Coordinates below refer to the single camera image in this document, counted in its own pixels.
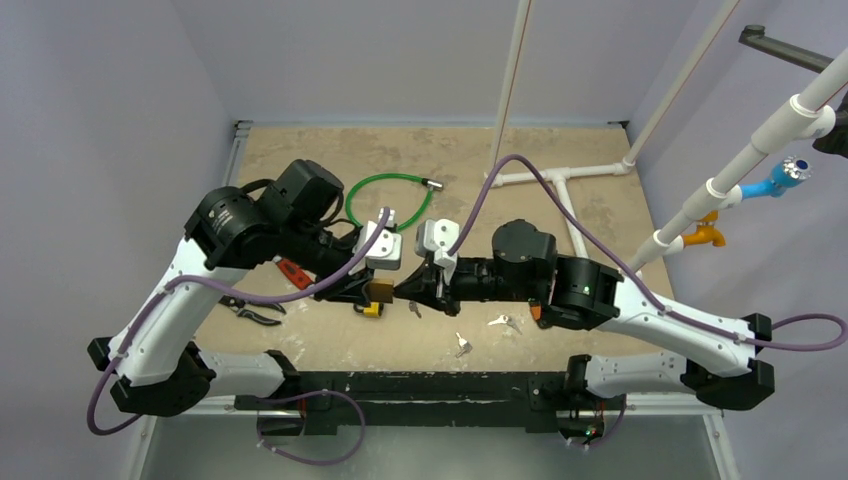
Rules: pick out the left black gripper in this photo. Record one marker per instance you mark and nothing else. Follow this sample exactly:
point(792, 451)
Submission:
point(351, 288)

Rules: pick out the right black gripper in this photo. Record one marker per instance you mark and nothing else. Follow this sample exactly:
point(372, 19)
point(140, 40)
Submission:
point(437, 282)

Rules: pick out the large brass padlock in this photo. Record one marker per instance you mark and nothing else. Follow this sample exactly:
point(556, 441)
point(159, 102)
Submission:
point(380, 291)

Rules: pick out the small yellow padlock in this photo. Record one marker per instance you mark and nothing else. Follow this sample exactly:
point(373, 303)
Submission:
point(374, 310)

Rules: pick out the black headed key bunch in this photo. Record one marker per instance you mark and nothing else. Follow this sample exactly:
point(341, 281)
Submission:
point(413, 307)

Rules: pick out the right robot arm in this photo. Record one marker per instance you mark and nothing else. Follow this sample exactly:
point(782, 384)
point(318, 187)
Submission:
point(710, 357)

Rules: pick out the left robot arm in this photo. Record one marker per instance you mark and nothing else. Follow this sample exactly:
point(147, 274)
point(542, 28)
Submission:
point(154, 367)

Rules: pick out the orange hex key set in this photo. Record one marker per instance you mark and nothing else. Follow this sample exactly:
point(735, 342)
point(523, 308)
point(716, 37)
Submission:
point(537, 314)

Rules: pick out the black pliers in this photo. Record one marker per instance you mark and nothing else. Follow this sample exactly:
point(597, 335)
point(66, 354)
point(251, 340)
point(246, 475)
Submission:
point(264, 314)

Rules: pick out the orange faucet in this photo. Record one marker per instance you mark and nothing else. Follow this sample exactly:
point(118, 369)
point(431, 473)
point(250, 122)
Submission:
point(705, 232)

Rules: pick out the blue faucet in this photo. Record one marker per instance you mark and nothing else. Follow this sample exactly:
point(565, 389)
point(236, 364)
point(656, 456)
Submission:
point(789, 173)

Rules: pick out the black overhead bar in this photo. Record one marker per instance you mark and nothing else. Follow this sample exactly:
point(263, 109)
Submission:
point(755, 37)

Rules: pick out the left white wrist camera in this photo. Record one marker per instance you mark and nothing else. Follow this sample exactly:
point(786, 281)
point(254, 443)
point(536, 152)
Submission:
point(386, 252)

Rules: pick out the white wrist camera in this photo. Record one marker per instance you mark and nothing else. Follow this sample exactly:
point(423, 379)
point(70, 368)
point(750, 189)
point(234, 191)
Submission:
point(435, 238)
point(386, 252)

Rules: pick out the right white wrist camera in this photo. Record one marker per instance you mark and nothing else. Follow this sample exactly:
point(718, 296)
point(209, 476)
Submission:
point(435, 238)

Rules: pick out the green cable lock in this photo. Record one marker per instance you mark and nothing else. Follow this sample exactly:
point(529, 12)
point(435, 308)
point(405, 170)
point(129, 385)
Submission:
point(430, 186)

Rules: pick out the white pvc pipe frame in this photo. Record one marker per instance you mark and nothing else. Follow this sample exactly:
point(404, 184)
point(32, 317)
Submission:
point(802, 116)

